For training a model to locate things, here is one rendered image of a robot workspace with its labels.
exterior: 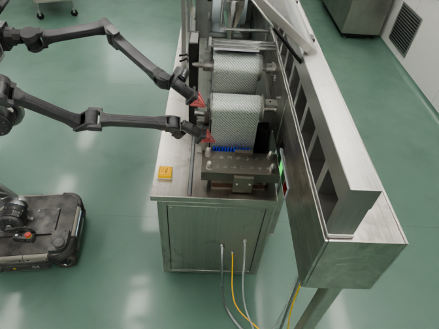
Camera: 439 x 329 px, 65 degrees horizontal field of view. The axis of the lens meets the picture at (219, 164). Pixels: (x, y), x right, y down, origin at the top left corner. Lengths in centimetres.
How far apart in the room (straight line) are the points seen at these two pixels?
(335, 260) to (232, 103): 91
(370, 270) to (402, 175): 251
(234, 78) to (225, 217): 75
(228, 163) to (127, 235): 125
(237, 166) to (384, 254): 86
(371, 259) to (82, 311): 187
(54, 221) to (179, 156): 108
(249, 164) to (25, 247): 158
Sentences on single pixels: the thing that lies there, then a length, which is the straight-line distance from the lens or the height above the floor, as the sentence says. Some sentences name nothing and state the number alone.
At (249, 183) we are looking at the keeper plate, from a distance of 174.
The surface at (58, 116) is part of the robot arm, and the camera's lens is 169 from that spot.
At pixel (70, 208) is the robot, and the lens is 269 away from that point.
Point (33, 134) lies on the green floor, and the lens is 380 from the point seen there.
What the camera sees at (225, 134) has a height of 111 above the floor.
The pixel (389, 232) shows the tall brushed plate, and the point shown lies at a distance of 115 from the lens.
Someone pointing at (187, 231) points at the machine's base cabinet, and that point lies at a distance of 201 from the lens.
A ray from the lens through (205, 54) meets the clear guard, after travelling 271.
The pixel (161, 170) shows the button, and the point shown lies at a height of 92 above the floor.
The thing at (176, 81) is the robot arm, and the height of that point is 138.
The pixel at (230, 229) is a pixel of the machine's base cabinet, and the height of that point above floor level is 62.
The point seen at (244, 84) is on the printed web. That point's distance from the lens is 190.
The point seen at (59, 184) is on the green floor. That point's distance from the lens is 321.
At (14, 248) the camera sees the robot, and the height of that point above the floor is 24.
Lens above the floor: 226
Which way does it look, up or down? 45 degrees down
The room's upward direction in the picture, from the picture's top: 5 degrees clockwise
